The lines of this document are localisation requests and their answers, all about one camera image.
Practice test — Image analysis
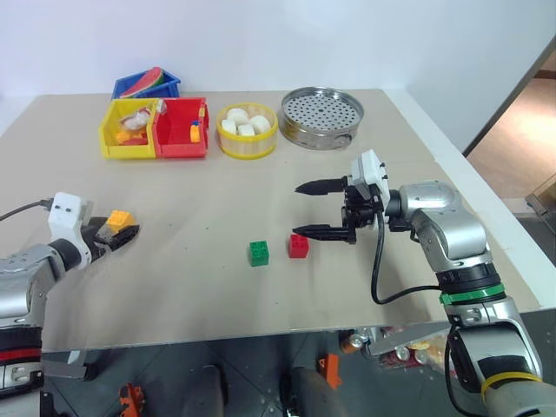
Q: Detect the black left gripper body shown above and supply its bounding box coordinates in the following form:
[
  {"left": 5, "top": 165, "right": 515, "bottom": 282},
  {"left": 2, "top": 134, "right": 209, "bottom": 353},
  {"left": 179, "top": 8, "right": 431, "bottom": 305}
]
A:
[{"left": 79, "top": 215, "right": 115, "bottom": 263}]

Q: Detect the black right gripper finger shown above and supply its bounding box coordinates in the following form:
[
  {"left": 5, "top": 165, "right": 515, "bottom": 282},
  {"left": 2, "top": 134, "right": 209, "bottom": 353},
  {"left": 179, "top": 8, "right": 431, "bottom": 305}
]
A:
[
  {"left": 295, "top": 176, "right": 349, "bottom": 197},
  {"left": 291, "top": 223, "right": 349, "bottom": 244}
]

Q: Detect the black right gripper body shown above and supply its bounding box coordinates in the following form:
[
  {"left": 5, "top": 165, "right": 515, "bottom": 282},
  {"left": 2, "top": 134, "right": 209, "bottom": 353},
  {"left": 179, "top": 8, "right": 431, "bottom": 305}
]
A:
[{"left": 340, "top": 174, "right": 387, "bottom": 247}]

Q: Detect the orange toy brick cube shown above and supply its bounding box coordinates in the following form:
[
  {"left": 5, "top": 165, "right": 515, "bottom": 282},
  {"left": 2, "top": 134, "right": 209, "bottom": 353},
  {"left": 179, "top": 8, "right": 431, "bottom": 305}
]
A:
[{"left": 105, "top": 209, "right": 137, "bottom": 232}]

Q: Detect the red toy brick cube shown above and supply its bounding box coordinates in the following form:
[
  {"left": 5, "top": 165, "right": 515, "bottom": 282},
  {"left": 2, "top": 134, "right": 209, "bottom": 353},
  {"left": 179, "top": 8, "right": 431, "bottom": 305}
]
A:
[{"left": 288, "top": 233, "right": 311, "bottom": 260}]

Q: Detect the green toy brick cube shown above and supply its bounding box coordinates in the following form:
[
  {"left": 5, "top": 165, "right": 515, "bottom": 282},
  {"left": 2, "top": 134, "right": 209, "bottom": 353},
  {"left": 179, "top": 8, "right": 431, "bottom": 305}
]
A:
[{"left": 248, "top": 240, "right": 271, "bottom": 268}]

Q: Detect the round steel steamer tray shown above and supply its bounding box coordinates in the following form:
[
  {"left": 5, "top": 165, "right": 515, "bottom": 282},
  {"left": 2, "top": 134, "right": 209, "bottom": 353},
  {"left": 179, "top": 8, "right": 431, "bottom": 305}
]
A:
[{"left": 278, "top": 86, "right": 365, "bottom": 152}]

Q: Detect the yellow plastic bin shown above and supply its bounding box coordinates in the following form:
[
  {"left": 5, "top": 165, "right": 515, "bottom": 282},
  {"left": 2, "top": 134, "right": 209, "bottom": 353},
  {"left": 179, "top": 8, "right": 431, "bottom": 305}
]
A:
[{"left": 98, "top": 97, "right": 161, "bottom": 161}]

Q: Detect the yellow rimmed bamboo steamer basket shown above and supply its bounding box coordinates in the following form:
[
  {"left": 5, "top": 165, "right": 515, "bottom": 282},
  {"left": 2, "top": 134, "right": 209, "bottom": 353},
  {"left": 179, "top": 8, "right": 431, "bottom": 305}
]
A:
[{"left": 215, "top": 102, "right": 280, "bottom": 161}]

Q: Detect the orange red toy food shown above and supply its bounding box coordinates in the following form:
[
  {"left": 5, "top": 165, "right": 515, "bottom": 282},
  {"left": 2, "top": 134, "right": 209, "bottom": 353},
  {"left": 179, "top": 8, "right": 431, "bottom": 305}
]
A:
[{"left": 115, "top": 129, "right": 149, "bottom": 146}]

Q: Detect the clear bag with white contents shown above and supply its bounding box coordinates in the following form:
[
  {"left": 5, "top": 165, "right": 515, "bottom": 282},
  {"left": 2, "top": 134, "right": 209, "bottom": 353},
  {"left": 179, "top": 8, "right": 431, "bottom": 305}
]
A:
[{"left": 119, "top": 108, "right": 153, "bottom": 131}]

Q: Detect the red plastic bin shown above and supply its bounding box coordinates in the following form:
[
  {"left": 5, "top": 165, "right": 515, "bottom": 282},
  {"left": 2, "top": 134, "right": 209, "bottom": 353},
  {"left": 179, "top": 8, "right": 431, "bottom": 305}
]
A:
[{"left": 151, "top": 96, "right": 210, "bottom": 160}]

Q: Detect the orange soda can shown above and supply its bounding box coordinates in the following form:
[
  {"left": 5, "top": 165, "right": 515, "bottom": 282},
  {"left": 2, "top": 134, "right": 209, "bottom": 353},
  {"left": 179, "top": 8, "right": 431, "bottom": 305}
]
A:
[{"left": 340, "top": 333, "right": 364, "bottom": 354}]

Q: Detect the toy watermelon slice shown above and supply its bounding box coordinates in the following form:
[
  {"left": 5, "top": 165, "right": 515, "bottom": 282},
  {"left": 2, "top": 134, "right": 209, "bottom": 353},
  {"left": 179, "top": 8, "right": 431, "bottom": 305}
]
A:
[{"left": 119, "top": 66, "right": 167, "bottom": 99}]

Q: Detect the blue plastic bin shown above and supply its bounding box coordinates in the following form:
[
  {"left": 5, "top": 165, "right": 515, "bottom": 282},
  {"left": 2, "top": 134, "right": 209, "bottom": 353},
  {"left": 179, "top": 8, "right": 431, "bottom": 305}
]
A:
[{"left": 111, "top": 67, "right": 182, "bottom": 101}]

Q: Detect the orange black tool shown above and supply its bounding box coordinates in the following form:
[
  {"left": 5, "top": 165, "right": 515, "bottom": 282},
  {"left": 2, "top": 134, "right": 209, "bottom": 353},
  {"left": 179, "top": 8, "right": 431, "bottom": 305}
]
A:
[{"left": 117, "top": 382, "right": 147, "bottom": 417}]

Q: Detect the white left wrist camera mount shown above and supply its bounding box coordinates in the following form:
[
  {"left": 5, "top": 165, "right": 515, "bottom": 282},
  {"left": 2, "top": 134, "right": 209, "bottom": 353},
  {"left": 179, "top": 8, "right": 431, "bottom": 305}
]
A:
[{"left": 48, "top": 191, "right": 94, "bottom": 264}]

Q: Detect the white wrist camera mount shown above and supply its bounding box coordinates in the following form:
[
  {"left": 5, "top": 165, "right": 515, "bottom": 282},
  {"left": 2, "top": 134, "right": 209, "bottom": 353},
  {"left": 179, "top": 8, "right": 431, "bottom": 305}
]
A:
[
  {"left": 48, "top": 191, "right": 94, "bottom": 264},
  {"left": 350, "top": 149, "right": 391, "bottom": 206}
]

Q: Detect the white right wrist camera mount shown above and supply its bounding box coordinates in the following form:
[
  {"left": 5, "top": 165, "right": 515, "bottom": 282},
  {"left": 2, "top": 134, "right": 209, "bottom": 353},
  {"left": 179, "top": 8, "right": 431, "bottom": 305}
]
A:
[{"left": 350, "top": 149, "right": 391, "bottom": 206}]

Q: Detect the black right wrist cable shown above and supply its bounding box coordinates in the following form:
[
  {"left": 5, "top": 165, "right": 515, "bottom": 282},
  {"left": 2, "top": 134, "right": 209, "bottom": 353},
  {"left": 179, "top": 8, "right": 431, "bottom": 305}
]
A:
[{"left": 370, "top": 211, "right": 442, "bottom": 306}]

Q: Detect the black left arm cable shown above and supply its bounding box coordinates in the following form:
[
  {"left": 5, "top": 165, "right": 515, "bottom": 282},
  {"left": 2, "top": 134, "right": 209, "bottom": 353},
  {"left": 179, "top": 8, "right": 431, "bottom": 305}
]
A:
[{"left": 0, "top": 198, "right": 56, "bottom": 222}]

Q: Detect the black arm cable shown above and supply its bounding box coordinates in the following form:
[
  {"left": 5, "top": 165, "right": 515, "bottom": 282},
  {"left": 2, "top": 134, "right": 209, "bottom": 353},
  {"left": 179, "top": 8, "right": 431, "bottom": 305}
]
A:
[
  {"left": 443, "top": 324, "right": 481, "bottom": 417},
  {"left": 0, "top": 198, "right": 56, "bottom": 222}
]

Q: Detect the grey metal table bracket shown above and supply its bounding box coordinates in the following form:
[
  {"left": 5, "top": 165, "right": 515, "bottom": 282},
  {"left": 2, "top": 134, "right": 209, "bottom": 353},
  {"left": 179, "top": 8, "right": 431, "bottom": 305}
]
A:
[
  {"left": 367, "top": 322, "right": 449, "bottom": 358},
  {"left": 41, "top": 350, "right": 99, "bottom": 383}
]

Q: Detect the orange plastic bracket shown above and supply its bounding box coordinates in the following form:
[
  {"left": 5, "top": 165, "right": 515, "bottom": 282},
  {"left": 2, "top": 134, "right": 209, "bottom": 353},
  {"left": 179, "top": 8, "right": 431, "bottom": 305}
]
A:
[{"left": 317, "top": 353, "right": 342, "bottom": 389}]

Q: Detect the black right upper arm cable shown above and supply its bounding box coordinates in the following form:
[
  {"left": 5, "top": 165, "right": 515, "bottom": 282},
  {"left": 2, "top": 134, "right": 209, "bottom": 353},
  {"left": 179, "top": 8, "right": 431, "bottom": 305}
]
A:
[{"left": 443, "top": 324, "right": 481, "bottom": 417}]

